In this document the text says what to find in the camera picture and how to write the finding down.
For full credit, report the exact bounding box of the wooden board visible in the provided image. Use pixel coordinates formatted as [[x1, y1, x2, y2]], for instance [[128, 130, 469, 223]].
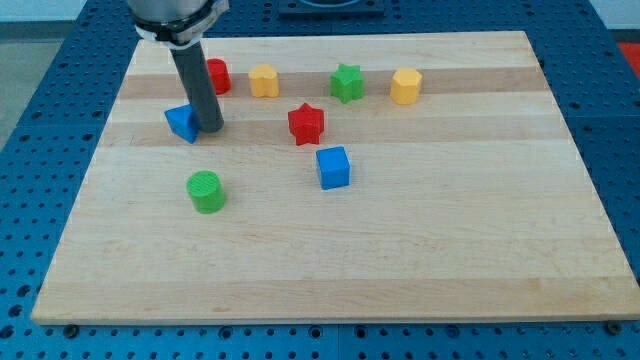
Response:
[[32, 31, 639, 325]]

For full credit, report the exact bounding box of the yellow hexagon block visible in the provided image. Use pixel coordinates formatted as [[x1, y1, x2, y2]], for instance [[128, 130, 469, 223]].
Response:
[[390, 68, 423, 105]]

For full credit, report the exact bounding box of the red star block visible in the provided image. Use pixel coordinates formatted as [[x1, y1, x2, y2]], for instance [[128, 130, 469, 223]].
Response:
[[288, 103, 325, 146]]

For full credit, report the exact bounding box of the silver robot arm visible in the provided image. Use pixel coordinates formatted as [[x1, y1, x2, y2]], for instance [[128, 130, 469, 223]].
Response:
[[127, 0, 230, 50]]

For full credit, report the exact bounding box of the blue cube block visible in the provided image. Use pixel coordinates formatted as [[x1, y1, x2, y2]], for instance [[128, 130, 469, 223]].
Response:
[[316, 146, 351, 190]]

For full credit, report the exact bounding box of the yellow heart block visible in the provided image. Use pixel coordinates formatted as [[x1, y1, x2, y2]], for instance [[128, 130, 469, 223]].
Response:
[[248, 63, 280, 98]]

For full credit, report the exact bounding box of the green star block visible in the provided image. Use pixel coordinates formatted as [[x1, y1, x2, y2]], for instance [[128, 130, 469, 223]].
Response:
[[330, 64, 364, 104]]

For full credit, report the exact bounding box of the green cylinder block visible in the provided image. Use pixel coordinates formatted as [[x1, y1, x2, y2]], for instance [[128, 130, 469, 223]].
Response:
[[186, 170, 226, 214]]

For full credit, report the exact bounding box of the red cylinder block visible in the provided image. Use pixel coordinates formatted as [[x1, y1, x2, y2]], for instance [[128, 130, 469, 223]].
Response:
[[206, 58, 232, 95]]

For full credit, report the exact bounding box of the blue triangle block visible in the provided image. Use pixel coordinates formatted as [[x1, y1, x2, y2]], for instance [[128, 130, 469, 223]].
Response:
[[164, 104, 199, 144]]

